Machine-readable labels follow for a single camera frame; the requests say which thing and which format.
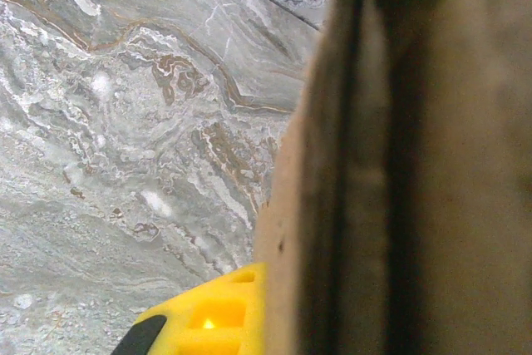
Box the brown cardboard box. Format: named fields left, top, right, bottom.
left=253, top=0, right=532, bottom=355

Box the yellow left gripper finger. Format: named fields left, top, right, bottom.
left=110, top=262, right=267, bottom=355

